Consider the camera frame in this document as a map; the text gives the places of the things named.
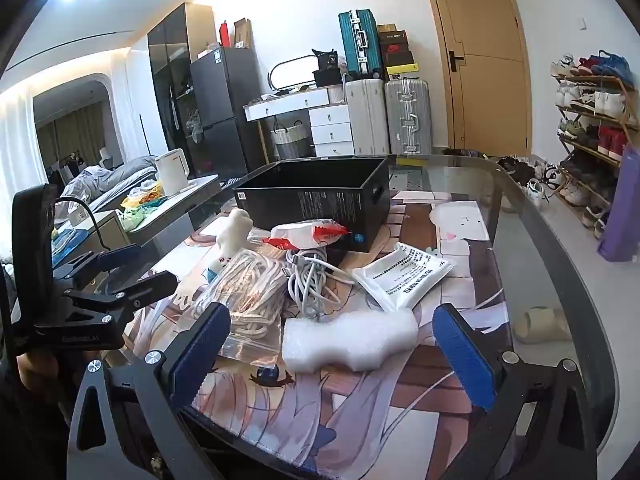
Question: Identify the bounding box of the zip bag of white rope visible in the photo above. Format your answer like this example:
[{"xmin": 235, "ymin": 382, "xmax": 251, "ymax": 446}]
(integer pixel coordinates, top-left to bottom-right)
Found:
[{"xmin": 191, "ymin": 246, "xmax": 297, "ymax": 367}]

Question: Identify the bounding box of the yellow snack bag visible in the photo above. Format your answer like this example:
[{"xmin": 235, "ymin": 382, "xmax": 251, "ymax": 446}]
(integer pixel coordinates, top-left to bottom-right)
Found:
[{"xmin": 121, "ymin": 180, "xmax": 167, "ymax": 209}]

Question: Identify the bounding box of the white cable bundle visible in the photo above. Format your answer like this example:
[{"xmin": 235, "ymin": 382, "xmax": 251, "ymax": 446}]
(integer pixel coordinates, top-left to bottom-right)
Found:
[{"xmin": 284, "ymin": 251, "xmax": 357, "ymax": 322}]

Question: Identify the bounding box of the brown cardboard box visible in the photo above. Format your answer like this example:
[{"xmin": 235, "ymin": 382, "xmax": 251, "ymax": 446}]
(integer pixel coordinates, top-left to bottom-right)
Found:
[{"xmin": 232, "ymin": 17, "xmax": 253, "ymax": 50}]

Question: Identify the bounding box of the person's left hand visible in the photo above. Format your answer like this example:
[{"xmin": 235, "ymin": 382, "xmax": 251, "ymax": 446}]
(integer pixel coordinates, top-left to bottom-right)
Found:
[{"xmin": 15, "ymin": 351, "xmax": 58, "ymax": 391}]

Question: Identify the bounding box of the person's left forearm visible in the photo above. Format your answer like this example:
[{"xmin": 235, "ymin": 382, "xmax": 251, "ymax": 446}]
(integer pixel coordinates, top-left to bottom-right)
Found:
[{"xmin": 0, "ymin": 260, "xmax": 76, "ymax": 480}]

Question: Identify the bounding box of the beige slipper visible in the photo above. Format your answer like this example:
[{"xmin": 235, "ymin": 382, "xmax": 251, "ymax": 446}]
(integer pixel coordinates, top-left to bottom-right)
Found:
[{"xmin": 514, "ymin": 306, "xmax": 572, "ymax": 345}]

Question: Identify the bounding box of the printed desk mat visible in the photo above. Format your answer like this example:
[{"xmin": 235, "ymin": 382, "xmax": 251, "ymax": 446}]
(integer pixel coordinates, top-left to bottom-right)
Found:
[{"xmin": 122, "ymin": 194, "xmax": 517, "ymax": 480}]

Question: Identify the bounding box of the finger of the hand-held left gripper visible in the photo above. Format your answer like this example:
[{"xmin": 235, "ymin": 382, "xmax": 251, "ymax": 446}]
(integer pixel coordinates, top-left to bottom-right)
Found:
[
  {"xmin": 61, "ymin": 271, "xmax": 179, "ymax": 322},
  {"xmin": 59, "ymin": 243, "xmax": 144, "ymax": 283}
]

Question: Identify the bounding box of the purple bag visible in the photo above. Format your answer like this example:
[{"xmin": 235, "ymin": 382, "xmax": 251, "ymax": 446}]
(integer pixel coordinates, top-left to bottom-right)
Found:
[{"xmin": 596, "ymin": 144, "xmax": 640, "ymax": 264}]

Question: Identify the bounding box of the black bag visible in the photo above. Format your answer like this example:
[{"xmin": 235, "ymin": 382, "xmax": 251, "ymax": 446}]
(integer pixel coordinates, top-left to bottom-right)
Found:
[{"xmin": 311, "ymin": 48, "xmax": 346, "ymax": 89}]

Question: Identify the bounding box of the woven basket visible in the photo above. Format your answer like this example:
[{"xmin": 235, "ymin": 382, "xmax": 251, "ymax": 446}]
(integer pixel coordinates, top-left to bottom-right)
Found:
[{"xmin": 271, "ymin": 119, "xmax": 309, "ymax": 161}]

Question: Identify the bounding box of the white kettle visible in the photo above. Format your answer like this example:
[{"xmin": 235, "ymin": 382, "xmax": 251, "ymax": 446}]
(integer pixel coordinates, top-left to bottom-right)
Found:
[{"xmin": 154, "ymin": 148, "xmax": 191, "ymax": 197}]

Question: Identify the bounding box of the tan wooden door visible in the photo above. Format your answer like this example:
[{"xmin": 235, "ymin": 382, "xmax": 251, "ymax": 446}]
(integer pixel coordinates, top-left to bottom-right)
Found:
[{"xmin": 419, "ymin": 0, "xmax": 534, "ymax": 159}]

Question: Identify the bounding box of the white side table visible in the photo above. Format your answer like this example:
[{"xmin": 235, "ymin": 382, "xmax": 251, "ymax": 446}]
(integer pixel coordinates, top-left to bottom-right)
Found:
[{"xmin": 121, "ymin": 174, "xmax": 222, "ymax": 247}]

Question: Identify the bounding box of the dark grey fridge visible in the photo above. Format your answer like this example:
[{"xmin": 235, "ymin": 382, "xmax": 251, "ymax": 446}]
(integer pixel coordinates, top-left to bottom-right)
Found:
[{"xmin": 189, "ymin": 45, "xmax": 250, "ymax": 182}]

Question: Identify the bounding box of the black glass cabinet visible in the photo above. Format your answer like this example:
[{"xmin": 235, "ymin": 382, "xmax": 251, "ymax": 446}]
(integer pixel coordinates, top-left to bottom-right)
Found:
[{"xmin": 147, "ymin": 2, "xmax": 217, "ymax": 182}]

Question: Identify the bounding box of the white plush toy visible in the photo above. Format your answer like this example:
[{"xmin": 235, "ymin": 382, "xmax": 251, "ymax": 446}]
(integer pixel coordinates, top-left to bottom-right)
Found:
[{"xmin": 214, "ymin": 208, "xmax": 254, "ymax": 262}]

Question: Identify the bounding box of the oval mirror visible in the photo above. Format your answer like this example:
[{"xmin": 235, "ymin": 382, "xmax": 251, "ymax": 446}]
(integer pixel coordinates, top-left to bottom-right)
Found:
[{"xmin": 267, "ymin": 53, "xmax": 324, "ymax": 92}]

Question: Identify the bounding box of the teal suitcase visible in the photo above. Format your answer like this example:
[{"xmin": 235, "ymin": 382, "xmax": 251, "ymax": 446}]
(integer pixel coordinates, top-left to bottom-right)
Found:
[{"xmin": 338, "ymin": 8, "xmax": 385, "ymax": 81}]

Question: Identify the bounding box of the white curtain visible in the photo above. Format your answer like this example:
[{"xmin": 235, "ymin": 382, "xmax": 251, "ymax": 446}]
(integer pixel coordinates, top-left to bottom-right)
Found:
[{"xmin": 0, "ymin": 92, "xmax": 49, "ymax": 261}]

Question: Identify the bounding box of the grey blanket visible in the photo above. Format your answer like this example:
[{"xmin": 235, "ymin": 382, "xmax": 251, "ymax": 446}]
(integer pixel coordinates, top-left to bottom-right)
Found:
[{"xmin": 59, "ymin": 156, "xmax": 159, "ymax": 212}]

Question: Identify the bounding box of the black shoe box red logo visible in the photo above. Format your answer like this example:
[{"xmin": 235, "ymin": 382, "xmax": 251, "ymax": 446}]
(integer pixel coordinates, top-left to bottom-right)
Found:
[{"xmin": 379, "ymin": 41, "xmax": 415, "ymax": 66}]

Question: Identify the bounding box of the white printed pouch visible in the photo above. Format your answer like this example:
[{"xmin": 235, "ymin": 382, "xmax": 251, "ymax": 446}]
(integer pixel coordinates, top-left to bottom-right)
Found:
[{"xmin": 351, "ymin": 241, "xmax": 457, "ymax": 312}]

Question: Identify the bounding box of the wooden shoe rack with shoes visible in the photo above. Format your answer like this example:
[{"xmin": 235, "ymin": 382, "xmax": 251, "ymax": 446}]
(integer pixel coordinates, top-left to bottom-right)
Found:
[{"xmin": 550, "ymin": 50, "xmax": 640, "ymax": 238}]

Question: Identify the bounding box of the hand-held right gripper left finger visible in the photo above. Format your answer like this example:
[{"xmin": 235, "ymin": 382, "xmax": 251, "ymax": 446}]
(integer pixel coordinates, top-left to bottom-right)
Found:
[{"xmin": 67, "ymin": 302, "xmax": 233, "ymax": 480}]

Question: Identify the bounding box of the white suitcase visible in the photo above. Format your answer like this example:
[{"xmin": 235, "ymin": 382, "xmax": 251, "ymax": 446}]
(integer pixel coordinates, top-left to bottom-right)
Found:
[{"xmin": 344, "ymin": 78, "xmax": 390, "ymax": 157}]

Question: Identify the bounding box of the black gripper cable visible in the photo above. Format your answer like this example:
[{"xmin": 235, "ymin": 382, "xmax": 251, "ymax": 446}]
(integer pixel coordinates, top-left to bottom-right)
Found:
[{"xmin": 52, "ymin": 198, "xmax": 112, "ymax": 252}]

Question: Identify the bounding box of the red white tissue packet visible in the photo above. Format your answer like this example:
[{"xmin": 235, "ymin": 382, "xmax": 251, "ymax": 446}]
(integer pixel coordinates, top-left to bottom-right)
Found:
[{"xmin": 261, "ymin": 218, "xmax": 352, "ymax": 252}]

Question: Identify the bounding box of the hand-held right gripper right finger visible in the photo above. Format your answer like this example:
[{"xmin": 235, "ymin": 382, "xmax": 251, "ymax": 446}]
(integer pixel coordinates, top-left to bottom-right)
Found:
[{"xmin": 432, "ymin": 304, "xmax": 608, "ymax": 480}]

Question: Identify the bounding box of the white dresser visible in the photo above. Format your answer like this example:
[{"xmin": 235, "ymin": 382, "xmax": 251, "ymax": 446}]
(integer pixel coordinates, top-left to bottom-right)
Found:
[{"xmin": 243, "ymin": 84, "xmax": 354, "ymax": 159}]

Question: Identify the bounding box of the black storage box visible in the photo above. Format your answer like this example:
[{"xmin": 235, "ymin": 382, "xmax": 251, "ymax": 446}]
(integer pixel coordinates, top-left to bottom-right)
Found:
[{"xmin": 232, "ymin": 156, "xmax": 392, "ymax": 253}]

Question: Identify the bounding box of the scattered sneakers pile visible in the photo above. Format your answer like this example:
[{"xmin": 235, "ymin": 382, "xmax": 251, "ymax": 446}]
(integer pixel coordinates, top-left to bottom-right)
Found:
[{"xmin": 494, "ymin": 154, "xmax": 563, "ymax": 211}]

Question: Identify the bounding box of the silver suitcase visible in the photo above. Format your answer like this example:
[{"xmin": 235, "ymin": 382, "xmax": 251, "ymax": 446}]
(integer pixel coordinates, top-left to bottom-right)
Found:
[{"xmin": 383, "ymin": 78, "xmax": 432, "ymax": 156}]

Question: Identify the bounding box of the white foam piece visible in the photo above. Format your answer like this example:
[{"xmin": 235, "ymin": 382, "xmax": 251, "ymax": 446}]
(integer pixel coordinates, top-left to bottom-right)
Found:
[{"xmin": 281, "ymin": 306, "xmax": 419, "ymax": 374}]

